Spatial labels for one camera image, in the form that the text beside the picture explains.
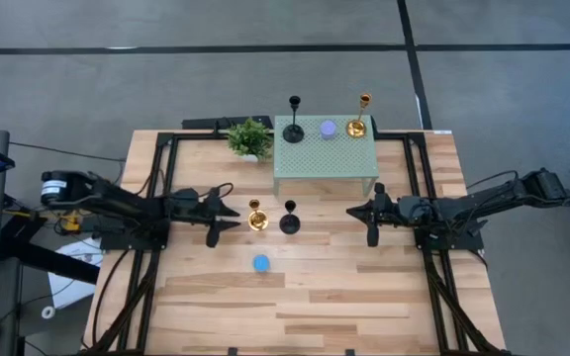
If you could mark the black candlestick holder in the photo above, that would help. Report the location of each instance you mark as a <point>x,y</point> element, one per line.
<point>290,225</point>
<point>293,134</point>

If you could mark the black power strip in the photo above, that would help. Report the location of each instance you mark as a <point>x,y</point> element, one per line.
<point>201,123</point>

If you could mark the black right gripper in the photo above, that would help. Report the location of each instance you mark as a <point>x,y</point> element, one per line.
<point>389,210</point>

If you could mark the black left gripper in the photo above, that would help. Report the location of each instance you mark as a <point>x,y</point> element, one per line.
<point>201,207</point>

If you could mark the black stand leg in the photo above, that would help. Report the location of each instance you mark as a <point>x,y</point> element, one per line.
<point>52,262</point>

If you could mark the blue candle glass jar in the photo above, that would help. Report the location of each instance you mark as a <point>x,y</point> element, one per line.
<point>261,263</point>

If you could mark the green plant in white pot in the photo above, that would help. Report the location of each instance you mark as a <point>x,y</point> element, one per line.
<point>249,138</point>

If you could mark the black aluminium table frame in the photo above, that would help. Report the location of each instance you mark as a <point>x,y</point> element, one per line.
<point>165,139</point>

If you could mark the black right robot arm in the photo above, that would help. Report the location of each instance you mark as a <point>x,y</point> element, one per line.
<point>488,198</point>

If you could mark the yellow clamp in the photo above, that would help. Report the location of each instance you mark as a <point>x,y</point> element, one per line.
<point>71,225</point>

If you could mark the white tape roll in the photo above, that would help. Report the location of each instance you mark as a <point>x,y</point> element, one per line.
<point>42,312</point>

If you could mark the green perforated metal shelf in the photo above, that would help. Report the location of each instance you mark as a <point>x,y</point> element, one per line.
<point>334,158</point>

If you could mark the purple candle glass jar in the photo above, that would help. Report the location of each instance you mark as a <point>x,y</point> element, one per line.
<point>328,129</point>

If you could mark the gold candlestick holder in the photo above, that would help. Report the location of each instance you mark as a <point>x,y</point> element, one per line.
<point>258,221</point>
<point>356,129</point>

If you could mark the white paper sheet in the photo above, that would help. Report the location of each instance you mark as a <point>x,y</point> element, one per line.
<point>67,292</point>

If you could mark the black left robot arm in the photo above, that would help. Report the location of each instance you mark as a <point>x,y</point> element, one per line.
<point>117,203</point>

